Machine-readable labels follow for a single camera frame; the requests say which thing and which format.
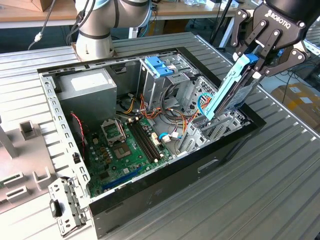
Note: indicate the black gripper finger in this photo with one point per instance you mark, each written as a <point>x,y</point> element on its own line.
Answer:
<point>287,63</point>
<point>238,30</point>

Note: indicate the hard disk blue carrier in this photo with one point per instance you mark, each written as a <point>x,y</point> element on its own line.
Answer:
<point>222,92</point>

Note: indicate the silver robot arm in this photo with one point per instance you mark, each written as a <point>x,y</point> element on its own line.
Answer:
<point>95,37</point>

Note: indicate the grey metal disk bay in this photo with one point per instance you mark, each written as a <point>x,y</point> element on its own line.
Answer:
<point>197,140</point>

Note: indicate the taped cardboard box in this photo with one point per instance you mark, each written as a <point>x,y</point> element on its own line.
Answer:
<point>300,105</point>

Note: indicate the blue drive cage latch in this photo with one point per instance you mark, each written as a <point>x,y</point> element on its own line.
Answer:
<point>157,65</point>

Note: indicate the grey optical drive cage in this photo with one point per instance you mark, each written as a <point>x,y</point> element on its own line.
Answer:
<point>155,87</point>

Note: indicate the white board connector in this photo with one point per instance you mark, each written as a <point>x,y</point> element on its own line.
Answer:
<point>155,140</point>

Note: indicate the black RAM slot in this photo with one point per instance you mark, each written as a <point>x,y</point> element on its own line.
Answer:
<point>140,141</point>
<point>148,140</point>
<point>143,141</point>

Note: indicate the grey power supply unit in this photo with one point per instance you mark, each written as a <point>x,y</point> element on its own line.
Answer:
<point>87,100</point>

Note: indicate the green motherboard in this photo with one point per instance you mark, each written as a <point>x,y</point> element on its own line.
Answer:
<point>137,163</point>

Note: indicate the CPU socket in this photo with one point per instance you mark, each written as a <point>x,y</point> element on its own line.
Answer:
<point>121,151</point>

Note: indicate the black open PC case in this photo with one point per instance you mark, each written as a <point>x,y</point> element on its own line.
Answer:
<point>162,195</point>

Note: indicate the blue expansion slot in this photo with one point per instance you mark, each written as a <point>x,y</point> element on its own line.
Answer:
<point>120,179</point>

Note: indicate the black case fan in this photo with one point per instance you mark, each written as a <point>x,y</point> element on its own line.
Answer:
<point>77,135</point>

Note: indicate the small cardboard box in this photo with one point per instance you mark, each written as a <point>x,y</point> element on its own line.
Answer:
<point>42,5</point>

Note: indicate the grey metal slot retainer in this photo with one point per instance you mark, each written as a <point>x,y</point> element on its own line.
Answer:
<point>67,200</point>

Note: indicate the beige parts rack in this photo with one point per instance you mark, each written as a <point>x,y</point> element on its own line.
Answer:
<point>25,155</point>

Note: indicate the black plastic latch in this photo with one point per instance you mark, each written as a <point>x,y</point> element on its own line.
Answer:
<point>55,208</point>

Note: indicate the green RAM stick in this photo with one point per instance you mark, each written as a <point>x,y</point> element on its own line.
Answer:
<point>1,183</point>

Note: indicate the wooden desk white frame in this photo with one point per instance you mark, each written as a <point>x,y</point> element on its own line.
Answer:
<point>187,10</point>

